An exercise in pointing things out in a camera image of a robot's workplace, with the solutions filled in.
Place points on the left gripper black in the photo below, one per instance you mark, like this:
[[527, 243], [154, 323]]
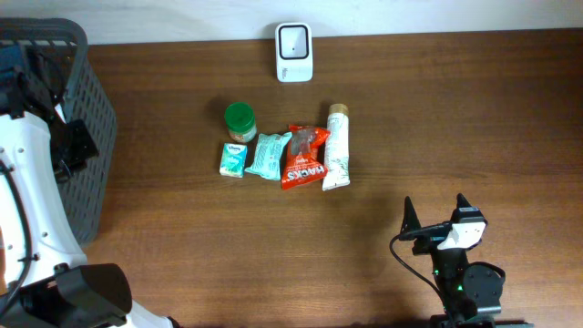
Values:
[[86, 148]]

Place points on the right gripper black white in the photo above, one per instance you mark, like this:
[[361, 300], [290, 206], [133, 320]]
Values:
[[411, 228]]

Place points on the white cream tube gold cap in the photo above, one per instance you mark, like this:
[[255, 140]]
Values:
[[337, 153]]

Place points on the red candy bag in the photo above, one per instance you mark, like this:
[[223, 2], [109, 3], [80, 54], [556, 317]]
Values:
[[302, 165]]

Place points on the teal wet wipes pack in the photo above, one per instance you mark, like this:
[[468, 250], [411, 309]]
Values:
[[267, 158]]

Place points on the small teal tissue pack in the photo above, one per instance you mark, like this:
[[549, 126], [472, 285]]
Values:
[[232, 163]]

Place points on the green lid jar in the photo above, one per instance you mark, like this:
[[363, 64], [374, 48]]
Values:
[[241, 122]]

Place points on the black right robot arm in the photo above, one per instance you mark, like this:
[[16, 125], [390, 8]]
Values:
[[470, 292]]

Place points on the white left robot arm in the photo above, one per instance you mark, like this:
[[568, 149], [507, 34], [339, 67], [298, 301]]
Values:
[[48, 278]]

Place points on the white barcode scanner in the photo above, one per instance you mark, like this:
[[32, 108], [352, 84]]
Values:
[[294, 52]]

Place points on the dark grey plastic basket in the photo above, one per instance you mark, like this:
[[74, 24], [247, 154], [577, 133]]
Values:
[[65, 42]]

